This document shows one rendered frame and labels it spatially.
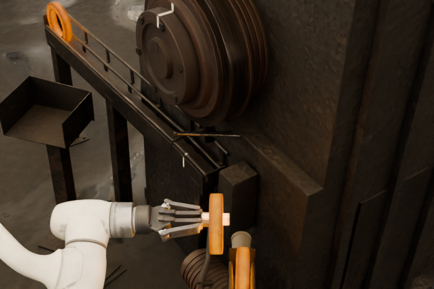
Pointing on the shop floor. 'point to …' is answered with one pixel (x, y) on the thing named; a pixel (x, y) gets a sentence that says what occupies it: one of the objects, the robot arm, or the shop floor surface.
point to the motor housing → (192, 264)
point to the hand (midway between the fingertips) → (215, 219)
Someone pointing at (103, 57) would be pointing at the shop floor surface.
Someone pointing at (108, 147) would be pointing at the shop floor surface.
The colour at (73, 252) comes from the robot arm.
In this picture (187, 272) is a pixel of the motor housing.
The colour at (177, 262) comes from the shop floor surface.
